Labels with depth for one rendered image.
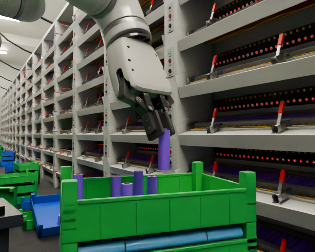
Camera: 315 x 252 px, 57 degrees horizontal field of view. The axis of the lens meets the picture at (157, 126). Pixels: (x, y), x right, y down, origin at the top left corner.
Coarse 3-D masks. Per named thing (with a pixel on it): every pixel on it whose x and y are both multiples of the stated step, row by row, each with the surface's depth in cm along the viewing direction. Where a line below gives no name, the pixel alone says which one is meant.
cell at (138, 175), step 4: (136, 172) 57; (140, 172) 57; (136, 176) 57; (140, 176) 57; (136, 180) 57; (140, 180) 57; (136, 184) 57; (140, 184) 57; (136, 188) 57; (140, 188) 57; (136, 192) 57; (140, 192) 57
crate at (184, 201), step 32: (64, 192) 38; (96, 192) 58; (160, 192) 62; (192, 192) 43; (224, 192) 45; (64, 224) 37; (96, 224) 39; (128, 224) 40; (160, 224) 42; (192, 224) 43; (224, 224) 45
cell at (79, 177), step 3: (75, 174) 54; (78, 174) 54; (81, 174) 54; (75, 177) 53; (78, 177) 53; (81, 177) 54; (78, 180) 53; (81, 180) 54; (78, 183) 53; (81, 183) 54; (78, 186) 53; (81, 186) 54; (78, 189) 53; (81, 189) 54; (78, 192) 53; (81, 192) 54; (78, 195) 53; (81, 195) 54; (78, 198) 53; (81, 198) 54
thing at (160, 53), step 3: (162, 36) 126; (162, 39) 126; (162, 48) 127; (156, 51) 132; (159, 51) 130; (162, 51) 128; (159, 54) 130; (162, 54) 129; (159, 57) 131; (162, 57) 129; (162, 60) 153
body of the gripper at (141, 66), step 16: (112, 48) 47; (128, 48) 46; (144, 48) 49; (112, 64) 47; (128, 64) 45; (144, 64) 47; (160, 64) 51; (112, 80) 47; (128, 80) 44; (144, 80) 46; (160, 80) 49
